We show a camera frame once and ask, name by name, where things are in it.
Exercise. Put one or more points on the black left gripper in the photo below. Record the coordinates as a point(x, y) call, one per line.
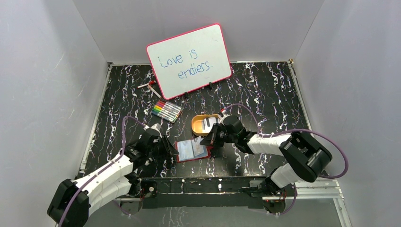
point(164, 146)

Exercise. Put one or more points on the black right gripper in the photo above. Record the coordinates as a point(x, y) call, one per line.
point(212, 139)

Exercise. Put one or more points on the stack of silver cards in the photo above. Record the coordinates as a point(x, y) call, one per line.
point(207, 124)

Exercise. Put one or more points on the red card holder wallet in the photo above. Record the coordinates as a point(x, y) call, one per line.
point(185, 151)

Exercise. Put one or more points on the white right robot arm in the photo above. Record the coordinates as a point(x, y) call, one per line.
point(306, 157)

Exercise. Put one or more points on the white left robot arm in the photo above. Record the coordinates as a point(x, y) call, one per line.
point(76, 200)

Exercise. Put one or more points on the orange card tray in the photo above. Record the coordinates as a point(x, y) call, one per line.
point(196, 124)

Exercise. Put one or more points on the pack of coloured markers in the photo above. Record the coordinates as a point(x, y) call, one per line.
point(167, 111)

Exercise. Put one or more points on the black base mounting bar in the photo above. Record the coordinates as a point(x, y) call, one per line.
point(248, 192)

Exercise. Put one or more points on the white marker pen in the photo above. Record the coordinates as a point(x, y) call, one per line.
point(154, 91)

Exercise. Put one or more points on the red capped white marker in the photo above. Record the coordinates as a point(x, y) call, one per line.
point(147, 84)

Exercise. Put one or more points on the pink framed whiteboard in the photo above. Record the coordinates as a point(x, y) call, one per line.
point(189, 61)

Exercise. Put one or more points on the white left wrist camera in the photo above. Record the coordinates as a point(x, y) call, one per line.
point(156, 127)

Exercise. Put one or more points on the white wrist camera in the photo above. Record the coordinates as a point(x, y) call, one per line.
point(156, 127)
point(223, 114)

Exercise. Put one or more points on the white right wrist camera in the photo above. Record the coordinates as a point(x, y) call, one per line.
point(223, 114)

